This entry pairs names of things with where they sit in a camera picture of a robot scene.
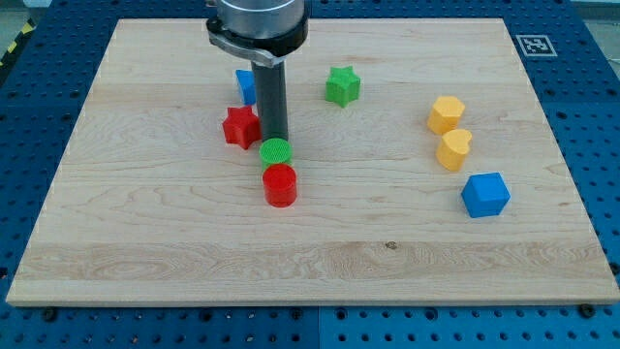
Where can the red cylinder block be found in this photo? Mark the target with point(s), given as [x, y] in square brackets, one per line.
[279, 184]

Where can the blue cube block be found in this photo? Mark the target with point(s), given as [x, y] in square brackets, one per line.
[485, 194]

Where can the yellow hexagon block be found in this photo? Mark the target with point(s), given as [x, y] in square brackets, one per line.
[445, 114]

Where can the green star block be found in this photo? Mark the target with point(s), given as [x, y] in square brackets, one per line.
[342, 86]

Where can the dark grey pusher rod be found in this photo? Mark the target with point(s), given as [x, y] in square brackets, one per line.
[271, 100]

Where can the green cylinder block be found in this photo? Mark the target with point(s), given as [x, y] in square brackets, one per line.
[275, 151]

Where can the red star block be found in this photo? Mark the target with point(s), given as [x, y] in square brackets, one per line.
[242, 127]

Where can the wooden board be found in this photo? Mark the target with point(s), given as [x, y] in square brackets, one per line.
[151, 207]

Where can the white fiducial marker tag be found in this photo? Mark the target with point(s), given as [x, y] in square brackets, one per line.
[535, 45]

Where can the blue block behind rod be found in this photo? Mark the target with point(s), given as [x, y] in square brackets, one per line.
[246, 87]

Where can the yellow heart block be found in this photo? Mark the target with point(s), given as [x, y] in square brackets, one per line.
[453, 149]

